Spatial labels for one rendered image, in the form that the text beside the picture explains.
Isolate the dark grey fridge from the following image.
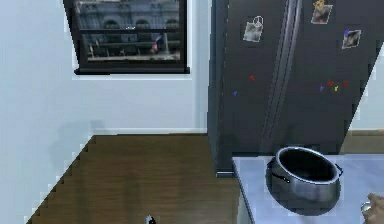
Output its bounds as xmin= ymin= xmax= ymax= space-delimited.
xmin=206 ymin=0 xmax=384 ymax=179

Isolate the grey fridge handle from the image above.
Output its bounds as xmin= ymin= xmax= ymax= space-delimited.
xmin=260 ymin=0 xmax=304 ymax=148

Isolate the grey metal pot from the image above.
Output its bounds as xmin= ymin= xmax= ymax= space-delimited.
xmin=265 ymin=145 xmax=344 ymax=212

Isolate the photo with yellow magnet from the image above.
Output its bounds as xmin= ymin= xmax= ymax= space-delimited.
xmin=310 ymin=0 xmax=334 ymax=25

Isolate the photo with purple magnet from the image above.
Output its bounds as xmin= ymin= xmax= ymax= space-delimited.
xmin=341 ymin=28 xmax=363 ymax=50

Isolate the photo with round magnet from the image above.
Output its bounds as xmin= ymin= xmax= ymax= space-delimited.
xmin=242 ymin=15 xmax=265 ymax=43

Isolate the black framed window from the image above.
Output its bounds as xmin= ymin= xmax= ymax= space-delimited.
xmin=62 ymin=0 xmax=191 ymax=75

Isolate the pale grey table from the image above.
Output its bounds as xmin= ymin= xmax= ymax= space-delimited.
xmin=231 ymin=153 xmax=384 ymax=224

